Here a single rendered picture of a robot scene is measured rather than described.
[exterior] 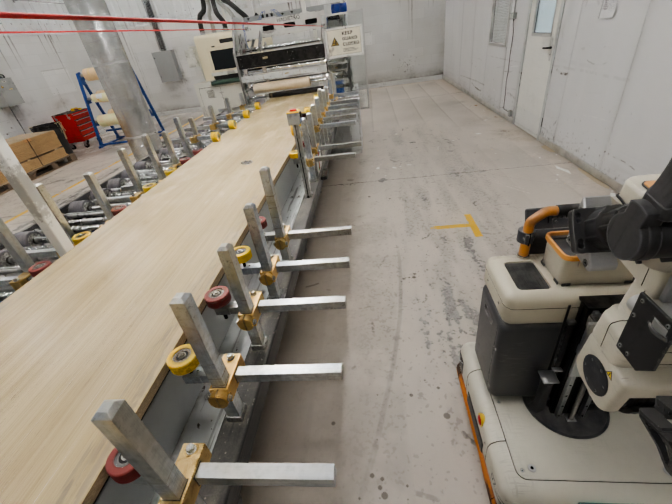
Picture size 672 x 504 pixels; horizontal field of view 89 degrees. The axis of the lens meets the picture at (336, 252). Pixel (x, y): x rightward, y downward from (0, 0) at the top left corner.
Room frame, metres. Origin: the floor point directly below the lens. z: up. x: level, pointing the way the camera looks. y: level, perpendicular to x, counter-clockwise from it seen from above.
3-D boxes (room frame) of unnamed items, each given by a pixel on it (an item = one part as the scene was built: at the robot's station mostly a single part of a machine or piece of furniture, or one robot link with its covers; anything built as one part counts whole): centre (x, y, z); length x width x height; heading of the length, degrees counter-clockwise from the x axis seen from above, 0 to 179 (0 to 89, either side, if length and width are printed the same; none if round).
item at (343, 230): (1.35, 0.13, 0.82); 0.43 x 0.03 x 0.04; 81
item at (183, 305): (0.59, 0.34, 0.90); 0.04 x 0.04 x 0.48; 81
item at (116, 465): (0.39, 0.48, 0.85); 0.08 x 0.08 x 0.11
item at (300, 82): (5.22, 0.18, 1.05); 1.43 x 0.12 x 0.12; 81
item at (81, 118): (9.08, 5.73, 0.41); 0.76 x 0.48 x 0.81; 178
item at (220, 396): (0.61, 0.34, 0.82); 0.14 x 0.06 x 0.05; 171
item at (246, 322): (0.86, 0.30, 0.84); 0.14 x 0.06 x 0.05; 171
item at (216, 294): (0.89, 0.40, 0.85); 0.08 x 0.08 x 0.11
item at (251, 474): (0.36, 0.28, 0.83); 0.43 x 0.03 x 0.04; 81
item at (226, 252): (0.83, 0.31, 0.87); 0.04 x 0.04 x 0.48; 81
